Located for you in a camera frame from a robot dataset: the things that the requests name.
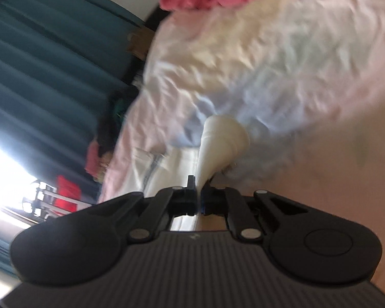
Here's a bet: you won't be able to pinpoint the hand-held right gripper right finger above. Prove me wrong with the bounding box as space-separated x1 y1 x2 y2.
200 184 309 243

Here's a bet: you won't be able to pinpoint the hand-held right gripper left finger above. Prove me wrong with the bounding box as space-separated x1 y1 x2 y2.
99 176 199 242

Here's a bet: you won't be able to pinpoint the cream white pants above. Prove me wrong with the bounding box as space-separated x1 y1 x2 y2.
134 115 251 232

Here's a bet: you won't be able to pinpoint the pink cloth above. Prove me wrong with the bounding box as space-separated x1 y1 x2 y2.
85 142 105 178

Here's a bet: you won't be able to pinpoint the red garment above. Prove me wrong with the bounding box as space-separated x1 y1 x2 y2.
55 175 81 213

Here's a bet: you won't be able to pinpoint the bed with pink sheet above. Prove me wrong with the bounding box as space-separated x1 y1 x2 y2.
98 0 385 296

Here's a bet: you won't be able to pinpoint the brown cardboard box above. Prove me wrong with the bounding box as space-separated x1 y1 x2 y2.
126 26 157 59

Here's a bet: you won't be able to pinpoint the window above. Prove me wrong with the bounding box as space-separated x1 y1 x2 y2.
0 139 45 227

